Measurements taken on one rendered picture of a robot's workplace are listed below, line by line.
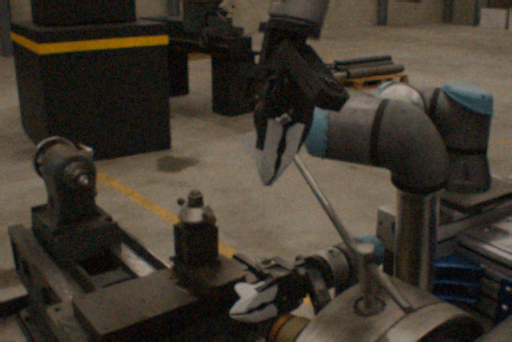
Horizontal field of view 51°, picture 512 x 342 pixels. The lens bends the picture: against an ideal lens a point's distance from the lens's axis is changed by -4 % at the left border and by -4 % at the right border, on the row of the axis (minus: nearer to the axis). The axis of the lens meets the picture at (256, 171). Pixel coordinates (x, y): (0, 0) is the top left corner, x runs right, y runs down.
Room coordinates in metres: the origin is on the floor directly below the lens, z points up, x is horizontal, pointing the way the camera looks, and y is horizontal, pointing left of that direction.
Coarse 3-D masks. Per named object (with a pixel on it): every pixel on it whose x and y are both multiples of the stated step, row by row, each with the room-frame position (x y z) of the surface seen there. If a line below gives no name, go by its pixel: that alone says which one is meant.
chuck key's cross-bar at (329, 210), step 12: (300, 168) 0.76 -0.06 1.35; (312, 180) 0.73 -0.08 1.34; (324, 204) 0.69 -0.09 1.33; (336, 216) 0.66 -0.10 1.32; (336, 228) 0.65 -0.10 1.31; (348, 240) 0.62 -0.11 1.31; (372, 264) 0.56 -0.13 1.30; (384, 276) 0.54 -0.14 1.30; (384, 288) 0.52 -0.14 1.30; (396, 288) 0.51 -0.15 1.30; (396, 300) 0.50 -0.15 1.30; (408, 300) 0.49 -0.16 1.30; (408, 312) 0.48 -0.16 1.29
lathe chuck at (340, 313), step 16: (352, 288) 0.62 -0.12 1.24; (400, 288) 0.62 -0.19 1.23; (416, 288) 0.64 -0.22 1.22; (336, 304) 0.60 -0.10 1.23; (352, 304) 0.59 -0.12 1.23; (384, 304) 0.58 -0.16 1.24; (416, 304) 0.58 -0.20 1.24; (320, 320) 0.58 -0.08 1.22; (336, 320) 0.57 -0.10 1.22; (352, 320) 0.56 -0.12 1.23; (368, 320) 0.56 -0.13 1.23; (384, 320) 0.55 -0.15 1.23; (400, 320) 0.55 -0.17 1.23; (304, 336) 0.57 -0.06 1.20; (320, 336) 0.56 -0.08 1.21; (336, 336) 0.55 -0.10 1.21; (352, 336) 0.54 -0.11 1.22; (368, 336) 0.53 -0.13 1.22
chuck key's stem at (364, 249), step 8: (360, 248) 0.57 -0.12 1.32; (368, 248) 0.57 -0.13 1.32; (360, 256) 0.57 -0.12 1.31; (368, 256) 0.57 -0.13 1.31; (360, 264) 0.57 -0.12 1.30; (360, 272) 0.57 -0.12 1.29; (368, 272) 0.57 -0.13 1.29; (360, 280) 0.57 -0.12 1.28; (368, 280) 0.57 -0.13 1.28; (360, 288) 0.58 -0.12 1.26; (368, 288) 0.57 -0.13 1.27; (376, 288) 0.57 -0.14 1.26; (368, 296) 0.58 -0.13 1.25; (368, 304) 0.58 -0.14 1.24
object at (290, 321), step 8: (280, 320) 0.74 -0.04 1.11; (288, 320) 0.74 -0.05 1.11; (296, 320) 0.72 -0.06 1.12; (304, 320) 0.72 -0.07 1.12; (272, 328) 0.73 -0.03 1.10; (280, 328) 0.73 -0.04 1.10; (288, 328) 0.71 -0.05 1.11; (296, 328) 0.71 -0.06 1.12; (304, 328) 0.70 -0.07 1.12; (272, 336) 0.72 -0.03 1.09; (280, 336) 0.71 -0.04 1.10; (288, 336) 0.70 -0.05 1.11; (296, 336) 0.69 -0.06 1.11
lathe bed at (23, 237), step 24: (24, 240) 1.51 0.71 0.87; (24, 264) 1.56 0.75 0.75; (48, 264) 1.36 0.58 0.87; (72, 264) 1.36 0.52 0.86; (96, 264) 1.53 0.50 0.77; (120, 264) 1.40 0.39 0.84; (144, 264) 1.37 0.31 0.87; (168, 264) 1.41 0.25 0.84; (48, 288) 1.27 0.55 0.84; (72, 288) 1.23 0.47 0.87; (96, 288) 1.23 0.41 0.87; (240, 336) 1.06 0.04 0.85
